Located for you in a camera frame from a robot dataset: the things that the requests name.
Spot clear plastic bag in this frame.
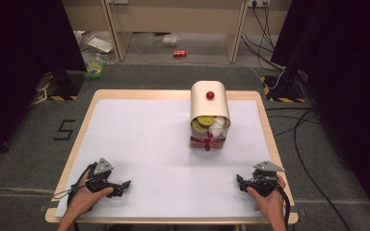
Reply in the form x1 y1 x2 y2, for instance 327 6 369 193
161 34 181 48

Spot white paper sheets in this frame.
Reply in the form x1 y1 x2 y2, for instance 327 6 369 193
86 36 115 54

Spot white wall socket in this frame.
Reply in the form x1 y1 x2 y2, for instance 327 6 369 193
248 0 271 9

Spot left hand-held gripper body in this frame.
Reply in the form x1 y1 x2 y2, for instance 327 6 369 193
86 157 125 193

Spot wooden table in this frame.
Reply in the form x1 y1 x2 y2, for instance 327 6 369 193
44 89 300 225

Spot green packet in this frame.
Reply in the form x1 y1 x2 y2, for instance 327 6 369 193
83 61 106 81

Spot beige wooden desk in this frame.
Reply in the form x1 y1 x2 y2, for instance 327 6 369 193
61 0 293 64

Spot hand-held gripper black cable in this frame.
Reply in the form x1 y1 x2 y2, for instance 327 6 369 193
277 186 292 227
52 163 97 215

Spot person's right hand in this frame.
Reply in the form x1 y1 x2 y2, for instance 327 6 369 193
246 174 287 223

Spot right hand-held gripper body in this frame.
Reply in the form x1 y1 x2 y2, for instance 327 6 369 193
244 160 285 197

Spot right hand-held gripper black cable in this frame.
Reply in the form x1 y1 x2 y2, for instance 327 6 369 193
277 186 292 227

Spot long black floor cable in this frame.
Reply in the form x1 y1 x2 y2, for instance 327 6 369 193
293 107 353 231

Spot black cables from socket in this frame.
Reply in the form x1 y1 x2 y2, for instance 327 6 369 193
240 3 286 71

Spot white bread box red knob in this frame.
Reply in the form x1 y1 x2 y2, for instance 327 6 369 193
188 80 232 152

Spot white paper sheet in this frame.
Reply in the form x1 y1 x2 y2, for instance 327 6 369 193
55 98 287 219

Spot left hand-held gripper black cable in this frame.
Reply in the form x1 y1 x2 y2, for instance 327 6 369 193
52 163 97 215

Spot person's left hand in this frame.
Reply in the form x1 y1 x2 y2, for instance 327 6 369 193
66 169 115 218

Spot black curtain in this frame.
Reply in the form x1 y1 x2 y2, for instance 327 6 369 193
0 0 88 167
271 0 370 222

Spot yellow bowl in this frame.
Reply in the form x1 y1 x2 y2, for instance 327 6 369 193
197 115 216 127
191 119 208 134

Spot black stand base striped tape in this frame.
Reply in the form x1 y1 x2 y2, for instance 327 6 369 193
48 70 85 101
259 75 306 104

